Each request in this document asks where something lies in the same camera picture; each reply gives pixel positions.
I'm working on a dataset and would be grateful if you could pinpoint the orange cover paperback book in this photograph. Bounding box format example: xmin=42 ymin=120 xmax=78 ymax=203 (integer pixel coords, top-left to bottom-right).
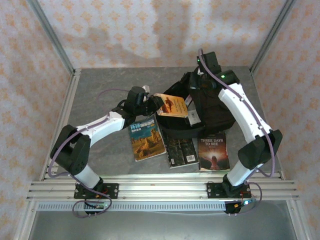
xmin=153 ymin=93 xmax=190 ymax=118

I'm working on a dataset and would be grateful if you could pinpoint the blue desert landscape magazine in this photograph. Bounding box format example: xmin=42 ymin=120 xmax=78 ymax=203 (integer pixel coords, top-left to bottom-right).
xmin=128 ymin=117 xmax=168 ymax=163

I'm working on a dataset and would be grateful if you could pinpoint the black fabric backpack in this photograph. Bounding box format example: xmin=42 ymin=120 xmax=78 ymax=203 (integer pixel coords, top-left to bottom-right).
xmin=156 ymin=71 xmax=237 ymax=138

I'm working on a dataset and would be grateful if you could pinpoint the black cover paperback book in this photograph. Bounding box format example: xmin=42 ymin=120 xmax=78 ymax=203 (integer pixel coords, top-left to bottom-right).
xmin=159 ymin=127 xmax=200 ymax=169

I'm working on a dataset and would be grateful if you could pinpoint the Three Days To See book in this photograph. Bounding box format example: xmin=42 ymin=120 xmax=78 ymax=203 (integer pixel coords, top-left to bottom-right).
xmin=197 ymin=131 xmax=231 ymax=172

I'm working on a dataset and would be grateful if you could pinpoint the small circuit board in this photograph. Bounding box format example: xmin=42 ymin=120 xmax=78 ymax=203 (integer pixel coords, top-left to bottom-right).
xmin=83 ymin=201 xmax=112 ymax=210
xmin=224 ymin=198 xmax=257 ymax=213

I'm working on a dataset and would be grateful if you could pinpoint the grey metal sheet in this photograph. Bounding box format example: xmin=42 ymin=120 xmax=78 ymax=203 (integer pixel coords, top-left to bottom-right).
xmin=27 ymin=209 xmax=301 ymax=240

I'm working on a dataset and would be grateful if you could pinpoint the aluminium side frame rail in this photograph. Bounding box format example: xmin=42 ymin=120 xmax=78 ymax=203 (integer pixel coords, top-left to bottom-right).
xmin=41 ymin=69 xmax=82 ymax=180

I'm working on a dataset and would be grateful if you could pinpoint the aluminium frame post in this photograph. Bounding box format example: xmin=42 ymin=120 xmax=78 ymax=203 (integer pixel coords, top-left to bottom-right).
xmin=27 ymin=0 xmax=76 ymax=75
xmin=249 ymin=0 xmax=297 ymax=73

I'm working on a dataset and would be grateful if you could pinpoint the aluminium front frame rail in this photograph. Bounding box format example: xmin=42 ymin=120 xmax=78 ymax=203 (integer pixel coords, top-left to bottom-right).
xmin=26 ymin=172 xmax=300 ymax=201

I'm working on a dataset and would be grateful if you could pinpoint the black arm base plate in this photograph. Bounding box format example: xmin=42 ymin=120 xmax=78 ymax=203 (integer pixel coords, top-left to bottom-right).
xmin=74 ymin=183 xmax=119 ymax=200
xmin=206 ymin=181 xmax=252 ymax=200

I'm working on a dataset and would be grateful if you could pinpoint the slotted grey cable duct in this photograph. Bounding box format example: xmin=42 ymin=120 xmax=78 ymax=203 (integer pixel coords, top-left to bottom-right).
xmin=37 ymin=201 xmax=227 ymax=213

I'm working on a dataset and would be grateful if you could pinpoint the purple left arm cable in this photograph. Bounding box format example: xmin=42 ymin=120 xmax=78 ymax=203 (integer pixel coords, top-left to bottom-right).
xmin=47 ymin=88 xmax=132 ymax=219

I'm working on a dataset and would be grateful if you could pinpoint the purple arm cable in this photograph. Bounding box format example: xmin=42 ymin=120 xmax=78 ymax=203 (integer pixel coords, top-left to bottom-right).
xmin=47 ymin=88 xmax=132 ymax=219
xmin=197 ymin=48 xmax=277 ymax=216

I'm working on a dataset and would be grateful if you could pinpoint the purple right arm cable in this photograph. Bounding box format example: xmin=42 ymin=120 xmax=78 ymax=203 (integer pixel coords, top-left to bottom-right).
xmin=197 ymin=48 xmax=277 ymax=216

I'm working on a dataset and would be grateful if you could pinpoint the aluminium lower frame bar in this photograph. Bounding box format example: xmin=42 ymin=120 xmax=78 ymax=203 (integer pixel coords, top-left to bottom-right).
xmin=12 ymin=199 xmax=38 ymax=240
xmin=287 ymin=199 xmax=313 ymax=240

